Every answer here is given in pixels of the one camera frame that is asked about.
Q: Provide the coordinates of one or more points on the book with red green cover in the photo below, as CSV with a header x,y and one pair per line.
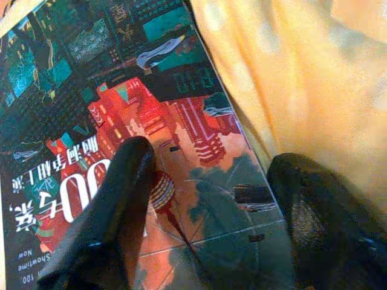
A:
x,y
90,90

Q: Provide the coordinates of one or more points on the yellow cartoon print quilt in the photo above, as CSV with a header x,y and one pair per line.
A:
x,y
302,75

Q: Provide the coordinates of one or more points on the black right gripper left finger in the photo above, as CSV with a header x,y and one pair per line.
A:
x,y
115,211

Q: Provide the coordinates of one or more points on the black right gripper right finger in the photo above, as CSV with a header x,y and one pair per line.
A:
x,y
332,241

